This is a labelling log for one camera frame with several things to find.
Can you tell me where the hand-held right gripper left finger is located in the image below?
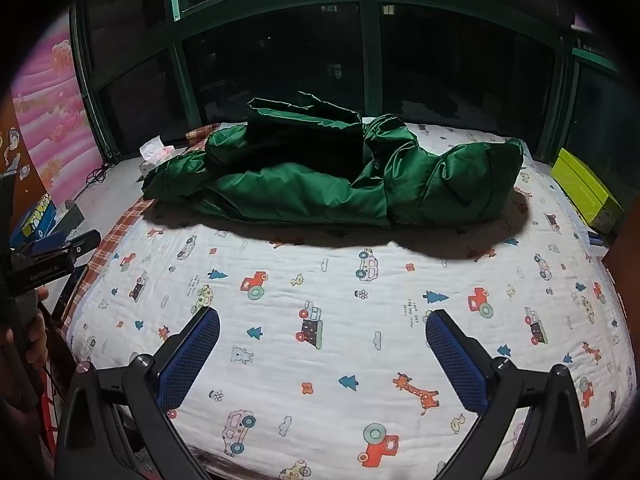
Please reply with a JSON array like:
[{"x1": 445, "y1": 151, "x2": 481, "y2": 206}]
[{"x1": 54, "y1": 306, "x2": 221, "y2": 480}]

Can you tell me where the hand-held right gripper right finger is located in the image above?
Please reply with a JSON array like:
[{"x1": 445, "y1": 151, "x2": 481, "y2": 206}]
[{"x1": 425, "y1": 309, "x2": 591, "y2": 480}]

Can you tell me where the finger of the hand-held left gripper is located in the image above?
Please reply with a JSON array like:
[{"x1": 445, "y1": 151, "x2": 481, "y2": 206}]
[
  {"x1": 22, "y1": 229, "x2": 102, "y2": 262},
  {"x1": 51, "y1": 264, "x2": 91, "y2": 322}
]

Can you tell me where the green puffer jacket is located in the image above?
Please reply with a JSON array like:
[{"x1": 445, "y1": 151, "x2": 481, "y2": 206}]
[{"x1": 141, "y1": 91, "x2": 525, "y2": 227}]

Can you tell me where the person's left hand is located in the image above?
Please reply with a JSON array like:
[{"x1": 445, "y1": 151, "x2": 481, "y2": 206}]
[{"x1": 21, "y1": 286, "x2": 50, "y2": 387}]

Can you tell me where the dark grey box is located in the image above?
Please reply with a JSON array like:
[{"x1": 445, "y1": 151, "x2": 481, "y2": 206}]
[{"x1": 52, "y1": 200, "x2": 87, "y2": 233}]

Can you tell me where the plaid bed sheet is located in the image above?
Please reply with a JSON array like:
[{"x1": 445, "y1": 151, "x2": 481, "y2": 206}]
[{"x1": 89, "y1": 122, "x2": 223, "y2": 281}]

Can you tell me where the blue box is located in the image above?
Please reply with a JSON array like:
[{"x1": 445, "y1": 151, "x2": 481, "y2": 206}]
[{"x1": 9, "y1": 194, "x2": 57, "y2": 250}]

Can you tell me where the tissue pack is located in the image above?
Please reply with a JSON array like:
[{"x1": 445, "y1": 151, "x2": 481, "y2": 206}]
[{"x1": 139, "y1": 136, "x2": 177, "y2": 177}]

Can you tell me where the printed cartoon blanket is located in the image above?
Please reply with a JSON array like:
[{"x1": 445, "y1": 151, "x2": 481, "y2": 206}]
[{"x1": 65, "y1": 121, "x2": 636, "y2": 480}]

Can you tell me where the yellow-green box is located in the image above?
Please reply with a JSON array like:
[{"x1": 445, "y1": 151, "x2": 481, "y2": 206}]
[{"x1": 550, "y1": 147, "x2": 624, "y2": 234}]

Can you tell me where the black cable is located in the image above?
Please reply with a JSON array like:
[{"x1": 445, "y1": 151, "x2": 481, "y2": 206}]
[{"x1": 86, "y1": 157, "x2": 120, "y2": 187}]

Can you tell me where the pink wall poster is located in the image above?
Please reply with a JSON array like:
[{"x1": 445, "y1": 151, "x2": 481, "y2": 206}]
[{"x1": 11, "y1": 14, "x2": 102, "y2": 202}]

